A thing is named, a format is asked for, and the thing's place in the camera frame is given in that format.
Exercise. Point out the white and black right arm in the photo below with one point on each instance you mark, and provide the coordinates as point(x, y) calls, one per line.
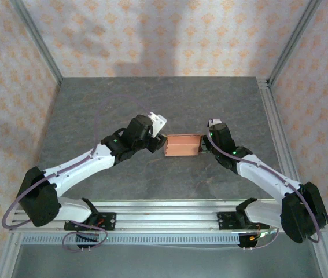
point(262, 173)

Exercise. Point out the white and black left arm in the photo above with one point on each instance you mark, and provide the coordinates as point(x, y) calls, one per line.
point(80, 168)

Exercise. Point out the grey metal lower panel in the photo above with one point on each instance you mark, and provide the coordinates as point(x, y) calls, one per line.
point(166, 263)

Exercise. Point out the aluminium side rail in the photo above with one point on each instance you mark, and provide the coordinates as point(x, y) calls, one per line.
point(273, 116)

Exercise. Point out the aluminium mounting rail beam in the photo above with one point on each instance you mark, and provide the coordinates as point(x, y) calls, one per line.
point(166, 217)

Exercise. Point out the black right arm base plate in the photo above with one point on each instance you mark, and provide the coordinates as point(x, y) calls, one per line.
point(224, 220)

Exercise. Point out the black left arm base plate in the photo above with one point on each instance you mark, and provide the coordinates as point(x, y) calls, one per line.
point(108, 220)

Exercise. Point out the aluminium frame post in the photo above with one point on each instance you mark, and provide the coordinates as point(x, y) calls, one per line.
point(36, 40)
point(294, 37)

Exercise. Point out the aluminium frame leg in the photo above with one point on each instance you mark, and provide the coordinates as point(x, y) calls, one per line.
point(324, 257)
point(7, 257)

